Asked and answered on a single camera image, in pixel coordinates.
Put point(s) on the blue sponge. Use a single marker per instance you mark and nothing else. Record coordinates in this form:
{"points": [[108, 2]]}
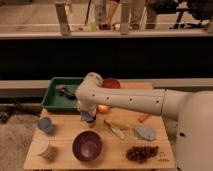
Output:
{"points": [[85, 116]]}

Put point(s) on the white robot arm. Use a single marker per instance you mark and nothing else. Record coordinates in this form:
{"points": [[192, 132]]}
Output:
{"points": [[192, 110]]}

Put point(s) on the small metal cup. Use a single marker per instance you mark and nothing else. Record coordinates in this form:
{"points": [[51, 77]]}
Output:
{"points": [[92, 123]]}

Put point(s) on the blue ceramic cup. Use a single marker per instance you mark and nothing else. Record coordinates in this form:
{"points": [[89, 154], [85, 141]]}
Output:
{"points": [[45, 125]]}

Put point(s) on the red-orange bowl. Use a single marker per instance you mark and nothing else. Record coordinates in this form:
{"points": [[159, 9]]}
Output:
{"points": [[111, 83]]}

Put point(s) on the yellow-red apple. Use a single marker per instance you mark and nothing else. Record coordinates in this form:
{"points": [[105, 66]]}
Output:
{"points": [[103, 109]]}

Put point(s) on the dark tool in tray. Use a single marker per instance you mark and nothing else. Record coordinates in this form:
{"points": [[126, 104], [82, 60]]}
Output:
{"points": [[62, 90]]}

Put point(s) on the orange carrot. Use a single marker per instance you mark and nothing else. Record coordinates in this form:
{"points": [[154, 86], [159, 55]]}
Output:
{"points": [[143, 117]]}

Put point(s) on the green plastic tray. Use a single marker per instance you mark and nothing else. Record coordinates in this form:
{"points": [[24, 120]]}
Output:
{"points": [[56, 103]]}

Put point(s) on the crumpled blue cloth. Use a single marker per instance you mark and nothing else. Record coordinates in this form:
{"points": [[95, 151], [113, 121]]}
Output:
{"points": [[145, 133]]}

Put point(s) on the purple bowl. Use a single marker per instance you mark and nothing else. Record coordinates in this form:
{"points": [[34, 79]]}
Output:
{"points": [[87, 146]]}

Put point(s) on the bunch of dark grapes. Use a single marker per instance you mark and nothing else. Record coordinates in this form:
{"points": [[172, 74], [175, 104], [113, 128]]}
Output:
{"points": [[141, 154]]}

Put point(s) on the white-handled knife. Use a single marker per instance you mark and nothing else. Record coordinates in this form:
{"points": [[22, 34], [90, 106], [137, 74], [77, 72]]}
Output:
{"points": [[116, 128]]}

